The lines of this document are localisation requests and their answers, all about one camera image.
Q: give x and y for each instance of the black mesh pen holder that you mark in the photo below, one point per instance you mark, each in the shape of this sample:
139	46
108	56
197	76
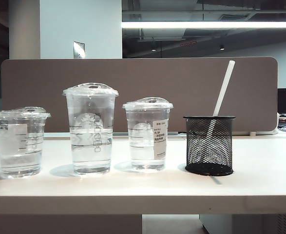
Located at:
222	148

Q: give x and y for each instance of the white straw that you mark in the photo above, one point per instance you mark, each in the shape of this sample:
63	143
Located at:
224	87

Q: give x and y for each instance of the medium clear cup with label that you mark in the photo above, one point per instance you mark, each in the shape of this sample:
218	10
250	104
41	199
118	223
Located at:
142	151

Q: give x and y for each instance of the large clear lidded cup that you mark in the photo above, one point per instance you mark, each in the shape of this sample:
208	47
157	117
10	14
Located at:
91	148

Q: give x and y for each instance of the small clear lidded cup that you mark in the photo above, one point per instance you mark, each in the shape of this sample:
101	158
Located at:
18	148

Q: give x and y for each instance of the brown desk partition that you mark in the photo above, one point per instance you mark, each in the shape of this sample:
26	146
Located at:
157	75

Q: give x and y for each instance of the black ceiling spotlight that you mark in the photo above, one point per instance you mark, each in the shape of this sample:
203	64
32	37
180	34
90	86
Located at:
222	47
153	48

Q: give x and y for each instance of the red ceiling sign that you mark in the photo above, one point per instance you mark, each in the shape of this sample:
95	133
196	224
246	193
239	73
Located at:
188	44

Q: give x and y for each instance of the long ceiling light strip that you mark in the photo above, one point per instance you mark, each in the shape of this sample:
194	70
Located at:
206	24

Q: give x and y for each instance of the black computer monitor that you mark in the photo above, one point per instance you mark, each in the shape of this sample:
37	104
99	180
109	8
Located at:
283	100

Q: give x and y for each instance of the white partition base rail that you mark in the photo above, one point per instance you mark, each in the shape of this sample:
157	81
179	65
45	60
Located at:
60	133

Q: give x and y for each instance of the metal wall plate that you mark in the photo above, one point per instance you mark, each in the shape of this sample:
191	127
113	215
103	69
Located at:
79	50

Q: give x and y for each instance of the white partition bracket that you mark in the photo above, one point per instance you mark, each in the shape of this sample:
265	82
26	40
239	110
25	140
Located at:
253	133

